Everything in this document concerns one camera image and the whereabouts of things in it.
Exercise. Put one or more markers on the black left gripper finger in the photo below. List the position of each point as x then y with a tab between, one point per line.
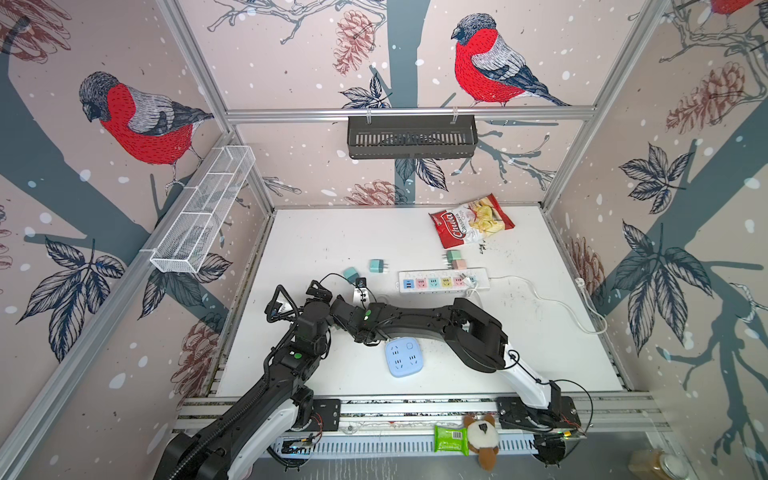
317	292
281	307

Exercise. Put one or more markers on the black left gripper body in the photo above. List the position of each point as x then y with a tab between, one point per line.
326	306

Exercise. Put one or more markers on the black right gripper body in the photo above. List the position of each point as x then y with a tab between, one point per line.
357	330

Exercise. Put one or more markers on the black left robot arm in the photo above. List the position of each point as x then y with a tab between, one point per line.
229	446

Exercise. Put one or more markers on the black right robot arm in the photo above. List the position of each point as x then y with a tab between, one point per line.
477	338

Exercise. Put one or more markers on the teal usb charger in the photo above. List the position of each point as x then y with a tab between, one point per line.
351	275
378	266

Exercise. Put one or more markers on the blue square power socket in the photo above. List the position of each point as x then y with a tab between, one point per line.
403	357

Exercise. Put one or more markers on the white long power strip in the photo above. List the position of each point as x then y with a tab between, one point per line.
443	281

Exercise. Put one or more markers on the green usb charger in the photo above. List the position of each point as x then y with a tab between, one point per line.
453	255

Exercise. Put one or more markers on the green wet wipes pack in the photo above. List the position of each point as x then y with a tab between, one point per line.
450	440

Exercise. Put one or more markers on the red cassava chips bag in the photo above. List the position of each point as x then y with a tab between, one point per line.
471	222

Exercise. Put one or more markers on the brown plush toy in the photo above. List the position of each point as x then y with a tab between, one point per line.
483	439

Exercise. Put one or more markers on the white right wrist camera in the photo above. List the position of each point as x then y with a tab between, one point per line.
360	292

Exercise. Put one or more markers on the white wire mesh shelf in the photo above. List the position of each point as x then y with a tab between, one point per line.
193	232

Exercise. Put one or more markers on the black hanging wire basket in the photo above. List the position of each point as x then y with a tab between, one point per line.
412	137

